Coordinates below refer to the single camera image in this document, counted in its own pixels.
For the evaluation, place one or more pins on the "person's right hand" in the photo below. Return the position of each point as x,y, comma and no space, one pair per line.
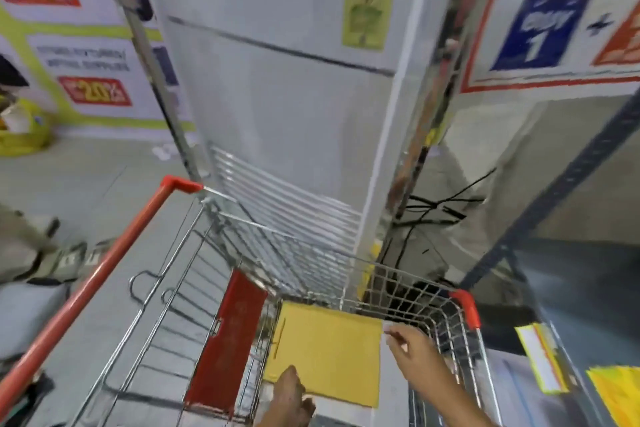
417,359

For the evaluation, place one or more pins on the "person's left hand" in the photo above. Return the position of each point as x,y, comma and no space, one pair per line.
287,399

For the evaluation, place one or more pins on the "person's left fingers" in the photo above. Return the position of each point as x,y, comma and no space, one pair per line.
289,375

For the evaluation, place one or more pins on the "person's right fingers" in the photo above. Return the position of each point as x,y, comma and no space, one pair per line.
396,336

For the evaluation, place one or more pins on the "yellow padded envelope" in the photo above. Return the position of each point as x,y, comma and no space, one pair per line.
327,351

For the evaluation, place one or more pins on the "person's right forearm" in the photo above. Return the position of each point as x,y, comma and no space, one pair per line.
457,406

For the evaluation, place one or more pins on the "red cart seat flap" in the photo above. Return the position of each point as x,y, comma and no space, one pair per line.
227,341

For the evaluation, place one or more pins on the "yellow and white shelf tag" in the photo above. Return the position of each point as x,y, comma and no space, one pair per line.
542,359

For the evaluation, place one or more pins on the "yellow shelf label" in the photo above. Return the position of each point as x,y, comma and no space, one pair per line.
617,394

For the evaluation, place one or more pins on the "dark slotted shelf upright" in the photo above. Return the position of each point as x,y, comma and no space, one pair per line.
565,181

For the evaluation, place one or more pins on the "white refrigerator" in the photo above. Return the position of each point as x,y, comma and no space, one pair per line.
280,111

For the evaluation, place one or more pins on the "grey metal pole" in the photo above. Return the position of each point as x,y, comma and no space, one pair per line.
150,71

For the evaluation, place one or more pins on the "white poster with bag print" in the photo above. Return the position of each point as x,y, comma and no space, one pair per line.
550,31

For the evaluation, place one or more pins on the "yellow plastic bag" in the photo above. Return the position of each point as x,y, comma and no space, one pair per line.
27,134

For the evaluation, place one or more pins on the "white and green sale banner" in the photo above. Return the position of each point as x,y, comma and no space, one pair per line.
75,51

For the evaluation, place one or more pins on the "rusty metal shelf post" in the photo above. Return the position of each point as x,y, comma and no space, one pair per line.
430,101

